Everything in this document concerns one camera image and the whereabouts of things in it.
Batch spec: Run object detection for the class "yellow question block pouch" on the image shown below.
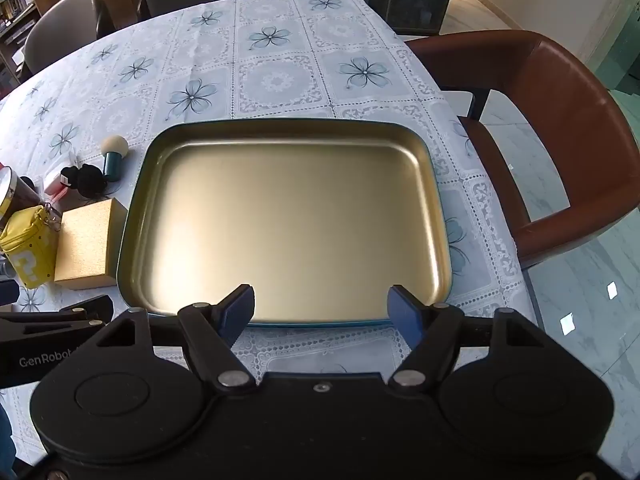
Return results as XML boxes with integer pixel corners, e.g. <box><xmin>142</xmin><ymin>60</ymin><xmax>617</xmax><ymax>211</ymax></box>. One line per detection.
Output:
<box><xmin>1</xmin><ymin>205</ymin><xmax>60</xmax><ymax>289</ymax></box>

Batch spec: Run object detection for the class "black plush toy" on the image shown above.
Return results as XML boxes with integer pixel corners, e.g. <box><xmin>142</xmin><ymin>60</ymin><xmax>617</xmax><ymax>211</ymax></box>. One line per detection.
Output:
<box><xmin>61</xmin><ymin>164</ymin><xmax>106</xmax><ymax>198</ymax></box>

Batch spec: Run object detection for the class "teal mushroom makeup sponge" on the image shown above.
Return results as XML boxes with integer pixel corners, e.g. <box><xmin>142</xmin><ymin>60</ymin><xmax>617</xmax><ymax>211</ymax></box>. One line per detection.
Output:
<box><xmin>101</xmin><ymin>134</ymin><xmax>129</xmax><ymax>182</ymax></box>

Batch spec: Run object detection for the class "gold flat box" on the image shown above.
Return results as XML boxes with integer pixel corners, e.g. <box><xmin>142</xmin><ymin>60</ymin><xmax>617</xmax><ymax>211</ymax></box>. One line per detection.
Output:
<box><xmin>54</xmin><ymin>198</ymin><xmax>128</xmax><ymax>290</ymax></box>

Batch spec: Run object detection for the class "dark candle jar silver lid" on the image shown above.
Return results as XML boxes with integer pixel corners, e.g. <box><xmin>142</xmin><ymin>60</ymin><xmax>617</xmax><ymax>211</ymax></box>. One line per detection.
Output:
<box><xmin>0</xmin><ymin>166</ymin><xmax>41</xmax><ymax>229</ymax></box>

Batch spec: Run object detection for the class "gold teal metal tray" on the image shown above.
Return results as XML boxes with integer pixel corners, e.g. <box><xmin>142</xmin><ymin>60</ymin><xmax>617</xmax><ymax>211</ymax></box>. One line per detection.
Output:
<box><xmin>117</xmin><ymin>118</ymin><xmax>452</xmax><ymax>326</ymax></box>

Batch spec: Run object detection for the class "brown leather armchair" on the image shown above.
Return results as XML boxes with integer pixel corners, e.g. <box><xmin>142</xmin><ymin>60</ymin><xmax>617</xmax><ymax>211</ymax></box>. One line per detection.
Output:
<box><xmin>408</xmin><ymin>29</ymin><xmax>639</xmax><ymax>269</ymax></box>

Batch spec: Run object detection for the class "floral lace tablecloth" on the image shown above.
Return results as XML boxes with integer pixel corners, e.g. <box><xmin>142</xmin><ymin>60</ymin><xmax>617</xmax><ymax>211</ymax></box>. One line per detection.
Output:
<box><xmin>0</xmin><ymin>0</ymin><xmax>539</xmax><ymax>466</ymax></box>

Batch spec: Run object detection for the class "grey chair left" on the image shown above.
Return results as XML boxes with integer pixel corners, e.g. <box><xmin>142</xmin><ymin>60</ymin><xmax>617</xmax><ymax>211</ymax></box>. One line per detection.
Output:
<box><xmin>24</xmin><ymin>0</ymin><xmax>116</xmax><ymax>75</ymax></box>

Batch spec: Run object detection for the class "wooden bookshelf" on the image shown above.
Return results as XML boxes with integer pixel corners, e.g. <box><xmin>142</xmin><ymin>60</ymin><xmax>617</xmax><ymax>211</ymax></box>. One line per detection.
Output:
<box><xmin>0</xmin><ymin>0</ymin><xmax>40</xmax><ymax>96</ymax></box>

